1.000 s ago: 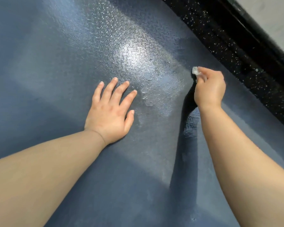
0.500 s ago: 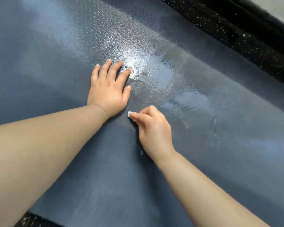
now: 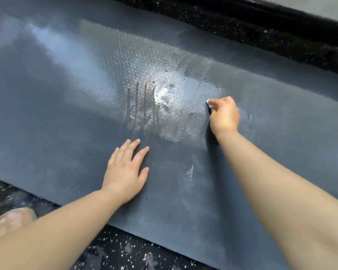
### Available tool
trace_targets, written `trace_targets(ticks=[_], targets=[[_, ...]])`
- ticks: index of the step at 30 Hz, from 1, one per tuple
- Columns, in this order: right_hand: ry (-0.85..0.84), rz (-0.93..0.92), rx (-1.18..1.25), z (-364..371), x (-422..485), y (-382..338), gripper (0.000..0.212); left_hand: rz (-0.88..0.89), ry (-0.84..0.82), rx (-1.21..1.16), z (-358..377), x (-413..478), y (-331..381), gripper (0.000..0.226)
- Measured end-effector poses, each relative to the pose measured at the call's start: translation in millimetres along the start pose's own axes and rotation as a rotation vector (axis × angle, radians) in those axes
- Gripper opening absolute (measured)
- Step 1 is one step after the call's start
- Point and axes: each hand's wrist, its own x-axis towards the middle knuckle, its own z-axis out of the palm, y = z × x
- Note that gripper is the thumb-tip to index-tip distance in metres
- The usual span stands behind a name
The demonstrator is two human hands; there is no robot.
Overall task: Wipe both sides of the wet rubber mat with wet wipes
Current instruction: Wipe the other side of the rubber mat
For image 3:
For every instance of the person's left hand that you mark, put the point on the person's left hand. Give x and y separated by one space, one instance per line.
123 177

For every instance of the person's left middle finger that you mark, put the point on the person's left middle finger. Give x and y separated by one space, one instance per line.
133 149

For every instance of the person's right fingers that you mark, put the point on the person's right fingers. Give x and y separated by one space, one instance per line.
220 102

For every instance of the small white scrubbing sponge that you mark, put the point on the small white scrubbing sponge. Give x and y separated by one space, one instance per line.
209 107

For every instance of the person's left forearm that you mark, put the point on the person's left forearm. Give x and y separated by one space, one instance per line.
50 236

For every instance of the person's right forearm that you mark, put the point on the person's right forearm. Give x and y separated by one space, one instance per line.
281 199

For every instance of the dark grey textured rubber mat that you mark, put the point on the dark grey textured rubber mat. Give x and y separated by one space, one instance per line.
73 115

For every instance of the person's left little finger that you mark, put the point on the person's left little finger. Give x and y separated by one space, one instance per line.
114 156

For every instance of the person's right hand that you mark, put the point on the person's right hand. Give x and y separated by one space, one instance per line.
224 118

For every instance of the white soap foam blob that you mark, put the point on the white soap foam blob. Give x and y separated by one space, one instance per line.
159 91

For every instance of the person's left thumb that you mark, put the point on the person's left thumb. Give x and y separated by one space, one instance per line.
143 177

